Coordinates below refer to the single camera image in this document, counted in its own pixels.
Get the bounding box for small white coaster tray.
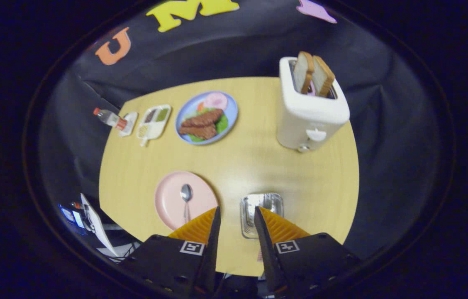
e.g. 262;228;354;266
118;111;139;137

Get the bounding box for blue packets on floor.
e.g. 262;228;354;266
59;203;87;235

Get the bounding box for metal spoon red checked handle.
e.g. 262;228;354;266
180;184;194;225

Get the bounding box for white toaster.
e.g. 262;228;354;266
276;56;351;153

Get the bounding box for pink plate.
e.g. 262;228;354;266
154;171;219;231

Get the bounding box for square metal basket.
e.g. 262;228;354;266
240;192;284;239

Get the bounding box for brown meat strip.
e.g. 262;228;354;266
181;109;224;127
179;124;217;140

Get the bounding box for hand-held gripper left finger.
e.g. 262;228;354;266
118;206;222;297

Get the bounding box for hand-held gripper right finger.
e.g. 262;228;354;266
253;206;361;297

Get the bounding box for green lettuce leaf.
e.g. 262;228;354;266
186;107;229;143

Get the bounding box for white flat panel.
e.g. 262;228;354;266
80;193;119;257

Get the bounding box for blue plate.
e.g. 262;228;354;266
175;91;239;146

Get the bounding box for white divided condiment tray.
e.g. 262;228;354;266
136;104;172;148

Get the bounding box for pink ham slice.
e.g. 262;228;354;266
203;92;229;110

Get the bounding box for clear bottle red cap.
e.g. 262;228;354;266
93;107;129;131

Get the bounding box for black backdrop cloth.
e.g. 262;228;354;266
37;0;442;266

